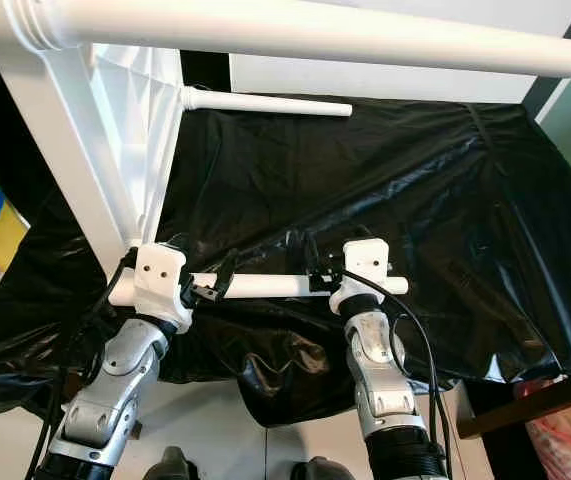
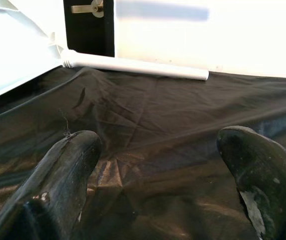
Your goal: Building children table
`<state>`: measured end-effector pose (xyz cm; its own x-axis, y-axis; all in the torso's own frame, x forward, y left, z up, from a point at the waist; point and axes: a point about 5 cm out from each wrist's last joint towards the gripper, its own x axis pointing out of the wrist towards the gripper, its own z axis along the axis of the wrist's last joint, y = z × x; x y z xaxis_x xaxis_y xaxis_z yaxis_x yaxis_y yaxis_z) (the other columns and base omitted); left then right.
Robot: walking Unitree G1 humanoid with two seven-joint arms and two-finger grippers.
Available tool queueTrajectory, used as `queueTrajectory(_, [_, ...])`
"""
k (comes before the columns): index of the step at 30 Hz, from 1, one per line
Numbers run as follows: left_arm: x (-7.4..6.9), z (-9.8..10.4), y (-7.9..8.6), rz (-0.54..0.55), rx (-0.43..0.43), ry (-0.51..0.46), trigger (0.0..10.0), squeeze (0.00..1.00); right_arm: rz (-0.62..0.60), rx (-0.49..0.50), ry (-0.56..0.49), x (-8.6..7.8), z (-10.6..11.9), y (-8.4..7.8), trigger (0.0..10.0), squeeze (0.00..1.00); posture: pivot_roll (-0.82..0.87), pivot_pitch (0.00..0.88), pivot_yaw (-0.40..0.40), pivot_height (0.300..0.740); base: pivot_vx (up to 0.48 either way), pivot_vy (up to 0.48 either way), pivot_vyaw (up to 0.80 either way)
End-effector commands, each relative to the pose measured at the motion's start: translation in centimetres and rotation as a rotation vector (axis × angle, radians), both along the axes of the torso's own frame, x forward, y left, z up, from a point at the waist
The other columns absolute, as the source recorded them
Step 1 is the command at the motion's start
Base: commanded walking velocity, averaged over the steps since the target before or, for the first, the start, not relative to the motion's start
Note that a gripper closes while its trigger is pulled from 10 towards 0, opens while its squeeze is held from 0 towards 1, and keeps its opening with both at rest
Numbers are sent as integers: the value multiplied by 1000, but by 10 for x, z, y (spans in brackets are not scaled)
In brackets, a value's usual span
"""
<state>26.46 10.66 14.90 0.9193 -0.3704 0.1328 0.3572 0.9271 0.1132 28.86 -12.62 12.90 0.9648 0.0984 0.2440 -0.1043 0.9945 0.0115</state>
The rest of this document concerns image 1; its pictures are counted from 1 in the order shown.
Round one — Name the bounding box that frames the white plastic table leg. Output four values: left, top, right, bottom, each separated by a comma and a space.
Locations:
187, 270, 410, 299
181, 84, 355, 119
40, 0, 571, 80

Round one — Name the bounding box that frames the white plastic table top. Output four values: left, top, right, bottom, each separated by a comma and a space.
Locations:
3, 0, 188, 308

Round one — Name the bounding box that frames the black plastic table cover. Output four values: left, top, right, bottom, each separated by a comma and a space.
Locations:
0, 95, 571, 429

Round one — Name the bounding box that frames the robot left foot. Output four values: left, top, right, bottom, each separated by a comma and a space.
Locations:
143, 446, 203, 480

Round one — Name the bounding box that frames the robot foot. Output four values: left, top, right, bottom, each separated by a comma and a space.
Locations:
143, 446, 203, 480
288, 456, 358, 480

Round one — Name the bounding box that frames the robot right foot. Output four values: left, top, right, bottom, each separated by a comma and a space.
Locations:
288, 456, 358, 480

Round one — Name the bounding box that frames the dark wooden table leg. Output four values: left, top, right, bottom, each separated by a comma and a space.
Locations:
455, 375, 571, 441

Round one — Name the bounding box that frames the red plastic bag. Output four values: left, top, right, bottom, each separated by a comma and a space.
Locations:
520, 380, 571, 480

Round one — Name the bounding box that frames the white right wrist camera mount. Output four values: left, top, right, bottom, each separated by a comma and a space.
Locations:
329, 237, 392, 315

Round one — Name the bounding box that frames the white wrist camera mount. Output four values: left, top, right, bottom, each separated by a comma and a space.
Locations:
131, 242, 190, 333
329, 237, 392, 315

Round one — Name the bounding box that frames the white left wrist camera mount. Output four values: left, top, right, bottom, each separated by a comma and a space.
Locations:
131, 242, 190, 333

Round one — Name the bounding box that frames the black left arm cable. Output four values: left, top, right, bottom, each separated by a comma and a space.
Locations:
25, 258, 138, 480

